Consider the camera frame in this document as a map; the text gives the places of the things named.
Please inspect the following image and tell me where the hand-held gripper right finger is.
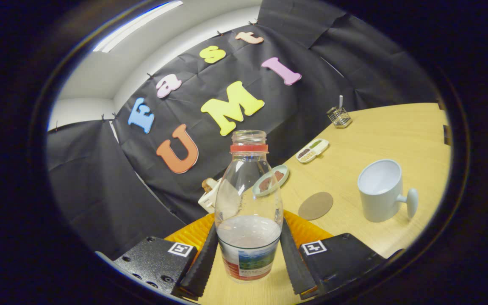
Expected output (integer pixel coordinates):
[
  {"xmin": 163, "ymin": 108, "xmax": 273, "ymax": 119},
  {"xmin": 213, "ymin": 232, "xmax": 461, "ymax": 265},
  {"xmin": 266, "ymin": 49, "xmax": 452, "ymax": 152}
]
[{"xmin": 280, "ymin": 211, "xmax": 388, "ymax": 297}]

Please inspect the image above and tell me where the cloudy white juice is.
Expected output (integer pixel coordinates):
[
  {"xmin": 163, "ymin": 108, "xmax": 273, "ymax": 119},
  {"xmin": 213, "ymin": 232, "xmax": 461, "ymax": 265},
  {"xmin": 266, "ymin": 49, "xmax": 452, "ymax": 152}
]
[{"xmin": 216, "ymin": 215, "xmax": 282, "ymax": 255}]

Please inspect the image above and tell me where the long ceiling light panel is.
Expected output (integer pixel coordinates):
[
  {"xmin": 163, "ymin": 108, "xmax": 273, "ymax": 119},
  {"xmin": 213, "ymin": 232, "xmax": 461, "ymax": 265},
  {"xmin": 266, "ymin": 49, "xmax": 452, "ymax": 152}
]
[{"xmin": 93, "ymin": 0, "xmax": 184, "ymax": 53}]

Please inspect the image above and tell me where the pale green plate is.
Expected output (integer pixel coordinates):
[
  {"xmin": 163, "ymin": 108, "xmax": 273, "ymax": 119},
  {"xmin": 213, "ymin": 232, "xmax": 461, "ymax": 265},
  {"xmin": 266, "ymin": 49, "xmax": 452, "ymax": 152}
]
[{"xmin": 252, "ymin": 165, "xmax": 289, "ymax": 197}]

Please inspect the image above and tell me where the wooden table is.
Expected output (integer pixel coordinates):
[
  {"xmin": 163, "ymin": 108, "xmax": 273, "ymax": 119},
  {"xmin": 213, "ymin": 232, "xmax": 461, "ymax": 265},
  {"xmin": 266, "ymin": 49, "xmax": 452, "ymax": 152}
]
[{"xmin": 164, "ymin": 103, "xmax": 452, "ymax": 305}]

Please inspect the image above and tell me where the white toaster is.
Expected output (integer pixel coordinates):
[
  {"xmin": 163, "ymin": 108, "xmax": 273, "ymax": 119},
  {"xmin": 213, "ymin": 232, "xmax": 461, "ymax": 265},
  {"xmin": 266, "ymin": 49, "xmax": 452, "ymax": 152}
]
[{"xmin": 198, "ymin": 178, "xmax": 223, "ymax": 214}]

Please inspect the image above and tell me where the black backdrop cloth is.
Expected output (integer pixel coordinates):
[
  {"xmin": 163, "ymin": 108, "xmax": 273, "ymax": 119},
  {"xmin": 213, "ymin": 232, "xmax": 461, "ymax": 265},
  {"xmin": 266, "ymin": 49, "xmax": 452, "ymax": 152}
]
[{"xmin": 47, "ymin": 0, "xmax": 439, "ymax": 261}]

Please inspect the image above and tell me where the round brown coaster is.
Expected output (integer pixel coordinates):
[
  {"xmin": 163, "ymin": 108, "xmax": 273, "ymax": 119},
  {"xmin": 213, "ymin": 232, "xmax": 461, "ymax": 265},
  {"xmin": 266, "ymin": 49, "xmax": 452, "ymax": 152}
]
[{"xmin": 298, "ymin": 191, "xmax": 334, "ymax": 221}]

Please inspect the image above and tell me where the clear plastic bottle red ring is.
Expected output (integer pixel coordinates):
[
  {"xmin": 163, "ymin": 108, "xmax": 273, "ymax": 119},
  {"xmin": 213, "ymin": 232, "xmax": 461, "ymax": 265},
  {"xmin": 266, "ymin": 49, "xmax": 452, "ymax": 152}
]
[{"xmin": 214, "ymin": 130, "xmax": 284, "ymax": 283}]

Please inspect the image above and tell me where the wire mesh utensil holder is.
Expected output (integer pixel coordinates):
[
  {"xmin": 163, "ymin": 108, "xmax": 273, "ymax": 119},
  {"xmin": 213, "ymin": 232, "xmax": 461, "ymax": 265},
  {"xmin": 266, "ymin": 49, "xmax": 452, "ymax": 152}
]
[{"xmin": 327, "ymin": 107, "xmax": 352, "ymax": 128}]

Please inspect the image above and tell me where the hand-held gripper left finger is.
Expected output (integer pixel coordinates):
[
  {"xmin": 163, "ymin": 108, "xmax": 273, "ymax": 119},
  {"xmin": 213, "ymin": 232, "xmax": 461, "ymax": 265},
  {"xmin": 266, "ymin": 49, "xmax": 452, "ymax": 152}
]
[{"xmin": 113, "ymin": 213, "xmax": 219, "ymax": 299}]

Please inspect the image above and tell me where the white divided condiment dish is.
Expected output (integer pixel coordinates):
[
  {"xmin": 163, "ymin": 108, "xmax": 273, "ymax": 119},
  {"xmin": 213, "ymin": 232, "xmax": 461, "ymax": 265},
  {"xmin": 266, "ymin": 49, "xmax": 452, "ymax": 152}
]
[{"xmin": 296, "ymin": 139, "xmax": 330, "ymax": 164}]

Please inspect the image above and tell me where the pale blue cup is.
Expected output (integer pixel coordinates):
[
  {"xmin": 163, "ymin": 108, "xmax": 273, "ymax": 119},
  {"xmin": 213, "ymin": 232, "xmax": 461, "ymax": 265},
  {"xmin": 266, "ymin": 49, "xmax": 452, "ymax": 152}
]
[{"xmin": 357, "ymin": 159, "xmax": 419, "ymax": 223}]

